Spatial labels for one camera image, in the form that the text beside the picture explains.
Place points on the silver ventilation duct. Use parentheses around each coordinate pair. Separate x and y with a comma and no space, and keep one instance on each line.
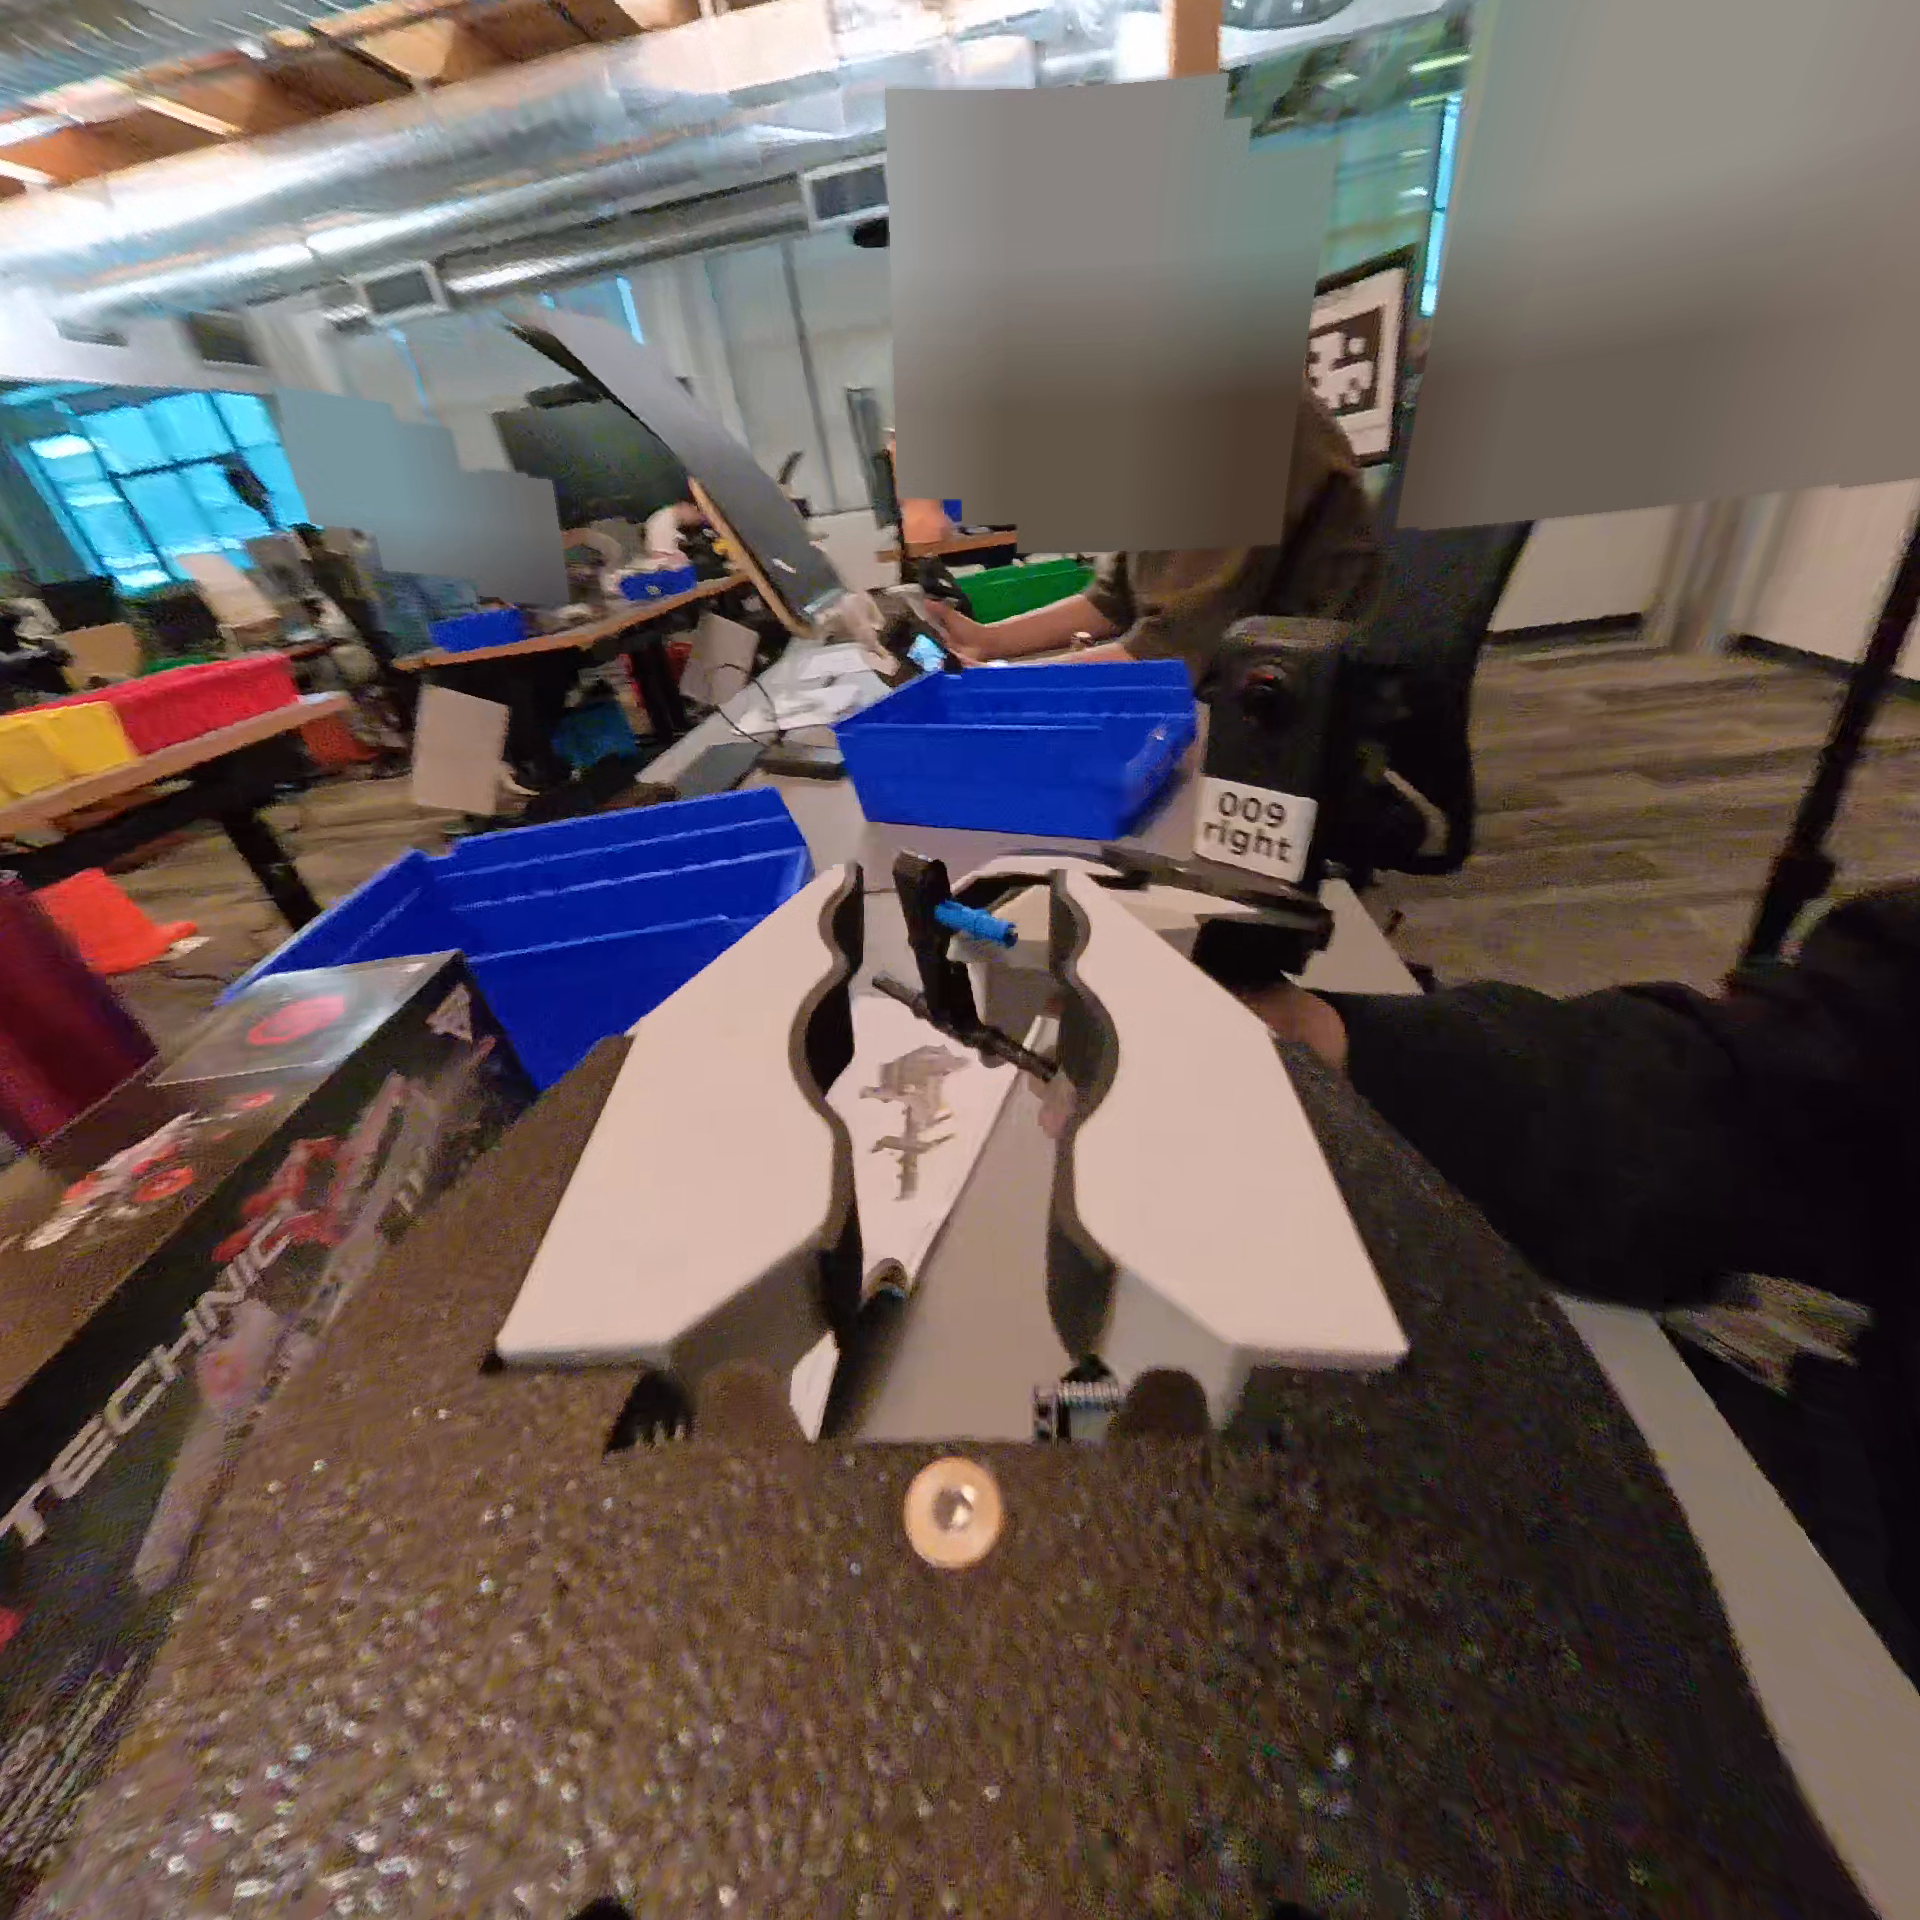
(452,135)

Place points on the person's right hand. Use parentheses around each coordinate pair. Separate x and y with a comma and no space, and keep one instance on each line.
(1302,1027)

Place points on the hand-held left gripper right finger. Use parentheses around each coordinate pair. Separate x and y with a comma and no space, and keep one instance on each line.
(1231,1201)

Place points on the orange cone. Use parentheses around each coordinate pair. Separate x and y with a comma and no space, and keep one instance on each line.
(113,916)

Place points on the red storage bin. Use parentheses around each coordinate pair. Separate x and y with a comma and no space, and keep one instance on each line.
(194,697)

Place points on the black office chair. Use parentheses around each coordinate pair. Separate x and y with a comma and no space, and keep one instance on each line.
(1441,704)

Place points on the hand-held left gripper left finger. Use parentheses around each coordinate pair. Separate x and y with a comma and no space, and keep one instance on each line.
(692,1172)

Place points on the black toy car set box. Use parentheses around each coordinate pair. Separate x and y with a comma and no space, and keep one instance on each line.
(224,1201)

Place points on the blue toy pin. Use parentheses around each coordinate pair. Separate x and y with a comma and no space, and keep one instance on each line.
(974,927)

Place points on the black tripod pole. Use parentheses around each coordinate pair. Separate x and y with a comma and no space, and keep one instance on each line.
(1823,780)

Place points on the person's right forearm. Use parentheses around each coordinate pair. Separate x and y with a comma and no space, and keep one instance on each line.
(1621,1109)

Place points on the blue plastic bin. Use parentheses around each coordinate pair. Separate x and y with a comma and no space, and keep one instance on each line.
(1021,750)

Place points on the nested blue storage bins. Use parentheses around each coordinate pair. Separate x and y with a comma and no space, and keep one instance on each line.
(600,916)

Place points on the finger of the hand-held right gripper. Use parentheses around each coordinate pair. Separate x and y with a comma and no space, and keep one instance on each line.
(1004,886)

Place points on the small blue bin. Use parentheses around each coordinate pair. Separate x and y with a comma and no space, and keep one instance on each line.
(476,627)
(661,581)

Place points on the maroon bottle with black lid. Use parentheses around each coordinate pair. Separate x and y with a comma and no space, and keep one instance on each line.
(60,1020)

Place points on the black and white marker sign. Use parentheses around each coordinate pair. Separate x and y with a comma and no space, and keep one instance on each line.
(1359,368)

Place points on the green storage bin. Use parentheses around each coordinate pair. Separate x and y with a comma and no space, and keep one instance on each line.
(1026,588)

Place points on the wooden table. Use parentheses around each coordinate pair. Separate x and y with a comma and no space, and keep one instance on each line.
(182,764)
(569,639)

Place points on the yellow storage bin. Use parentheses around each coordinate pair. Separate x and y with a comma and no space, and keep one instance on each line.
(54,750)

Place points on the open instruction booklet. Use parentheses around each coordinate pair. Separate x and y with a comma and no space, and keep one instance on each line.
(916,1142)

